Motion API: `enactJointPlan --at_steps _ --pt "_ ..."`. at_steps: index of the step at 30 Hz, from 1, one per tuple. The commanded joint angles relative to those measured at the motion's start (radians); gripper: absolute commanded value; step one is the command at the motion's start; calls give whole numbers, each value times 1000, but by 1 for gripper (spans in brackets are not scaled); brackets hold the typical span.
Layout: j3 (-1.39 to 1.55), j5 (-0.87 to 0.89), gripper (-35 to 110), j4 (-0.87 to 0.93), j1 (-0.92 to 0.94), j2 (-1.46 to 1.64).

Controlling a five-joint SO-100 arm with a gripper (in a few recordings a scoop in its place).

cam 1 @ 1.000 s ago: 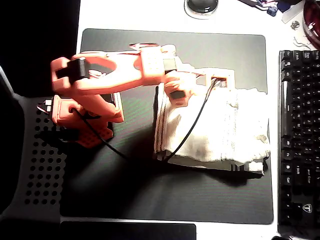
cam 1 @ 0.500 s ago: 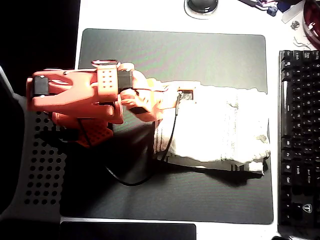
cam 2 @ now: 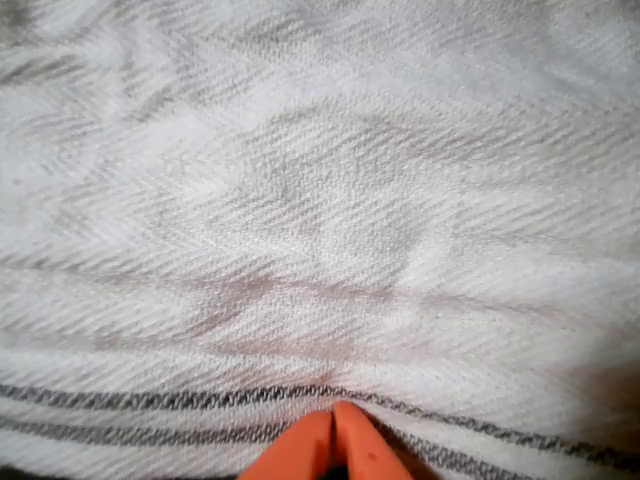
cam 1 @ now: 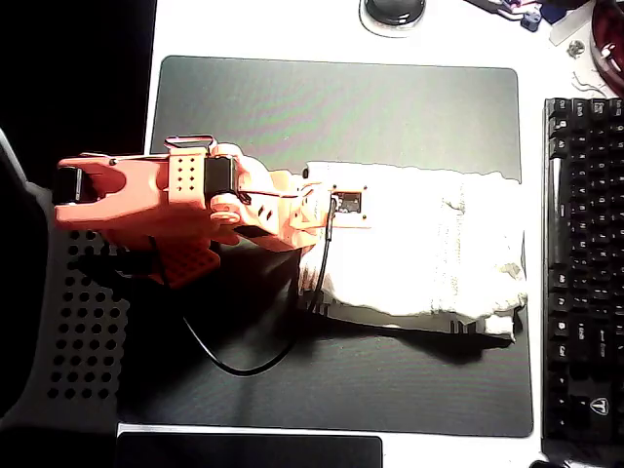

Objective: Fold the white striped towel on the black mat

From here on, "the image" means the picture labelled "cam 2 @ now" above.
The white grey-striped towel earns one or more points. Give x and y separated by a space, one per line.
320 200

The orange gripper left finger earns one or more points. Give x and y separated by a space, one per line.
295 450

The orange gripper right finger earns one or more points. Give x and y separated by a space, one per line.
370 450

